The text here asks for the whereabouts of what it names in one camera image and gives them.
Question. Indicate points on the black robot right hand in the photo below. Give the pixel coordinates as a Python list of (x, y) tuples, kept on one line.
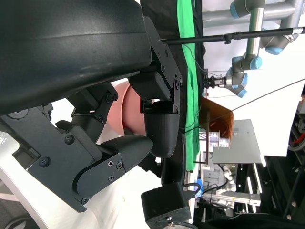
[(164, 202)]

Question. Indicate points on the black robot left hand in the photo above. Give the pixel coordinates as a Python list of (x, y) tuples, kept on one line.
[(71, 47)]

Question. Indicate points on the pink plastic bowl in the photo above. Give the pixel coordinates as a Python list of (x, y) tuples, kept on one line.
[(131, 107)]

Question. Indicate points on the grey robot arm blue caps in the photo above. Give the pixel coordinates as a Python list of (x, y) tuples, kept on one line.
[(255, 47)]

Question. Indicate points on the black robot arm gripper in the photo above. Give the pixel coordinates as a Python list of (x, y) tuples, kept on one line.
[(214, 82)]

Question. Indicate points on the blue crumpled plastic item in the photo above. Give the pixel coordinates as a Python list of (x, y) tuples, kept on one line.
[(199, 188)]

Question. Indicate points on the white jointed tube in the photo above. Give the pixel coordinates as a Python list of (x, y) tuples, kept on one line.
[(227, 175)]

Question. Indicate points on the white blue printed carton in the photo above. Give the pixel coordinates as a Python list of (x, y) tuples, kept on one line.
[(213, 139), (225, 142)]

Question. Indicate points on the grey flat metal plate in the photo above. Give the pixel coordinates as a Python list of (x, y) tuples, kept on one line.
[(243, 148)]

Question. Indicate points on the amber translucent box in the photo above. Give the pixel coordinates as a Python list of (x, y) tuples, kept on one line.
[(221, 112)]

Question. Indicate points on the green cloth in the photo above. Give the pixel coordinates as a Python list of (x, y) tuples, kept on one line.
[(190, 83)]

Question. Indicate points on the white backdrop panel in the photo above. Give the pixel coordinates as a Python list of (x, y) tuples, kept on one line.
[(274, 107)]

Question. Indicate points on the black stand pole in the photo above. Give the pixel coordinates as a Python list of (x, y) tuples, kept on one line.
[(262, 33)]

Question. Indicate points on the aluminium profile rail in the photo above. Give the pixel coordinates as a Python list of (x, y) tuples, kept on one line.
[(233, 198)]

